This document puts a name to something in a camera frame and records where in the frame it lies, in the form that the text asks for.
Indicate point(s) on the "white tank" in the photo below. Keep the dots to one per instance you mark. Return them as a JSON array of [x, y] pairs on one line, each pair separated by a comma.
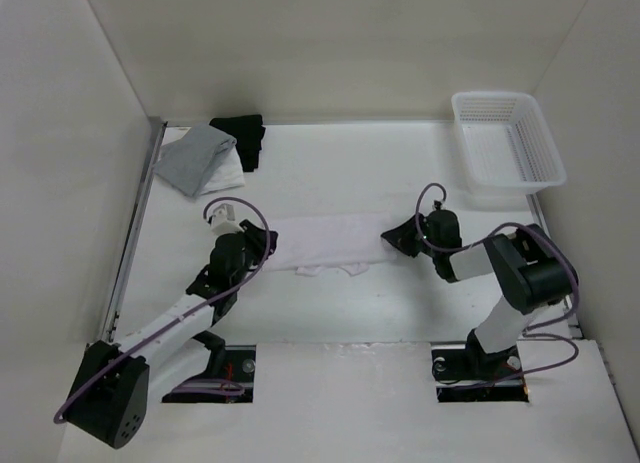
[[229, 175], [351, 242]]

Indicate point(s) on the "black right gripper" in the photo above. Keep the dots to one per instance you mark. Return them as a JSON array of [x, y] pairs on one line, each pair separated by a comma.
[[402, 236]]

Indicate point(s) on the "black folded tank top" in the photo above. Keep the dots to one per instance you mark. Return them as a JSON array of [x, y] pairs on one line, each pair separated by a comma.
[[249, 132]]

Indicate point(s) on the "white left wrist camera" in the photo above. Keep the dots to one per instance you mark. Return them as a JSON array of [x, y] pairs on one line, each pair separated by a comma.
[[221, 220]]

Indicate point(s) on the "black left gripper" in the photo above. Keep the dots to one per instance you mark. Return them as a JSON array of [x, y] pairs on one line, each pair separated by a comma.
[[256, 238]]

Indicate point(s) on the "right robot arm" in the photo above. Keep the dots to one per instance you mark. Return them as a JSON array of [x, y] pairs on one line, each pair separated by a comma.
[[531, 272]]

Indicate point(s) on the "white plastic mesh basket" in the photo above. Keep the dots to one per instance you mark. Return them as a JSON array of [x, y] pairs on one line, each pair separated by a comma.
[[506, 147]]

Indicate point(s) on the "white folded tank top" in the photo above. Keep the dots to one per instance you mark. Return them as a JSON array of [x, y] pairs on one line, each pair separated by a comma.
[[229, 175]]

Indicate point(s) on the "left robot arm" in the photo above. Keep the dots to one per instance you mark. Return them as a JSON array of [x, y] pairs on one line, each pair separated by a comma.
[[109, 396]]

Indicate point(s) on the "grey folded tank top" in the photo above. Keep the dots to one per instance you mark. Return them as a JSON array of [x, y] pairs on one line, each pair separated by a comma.
[[188, 164]]

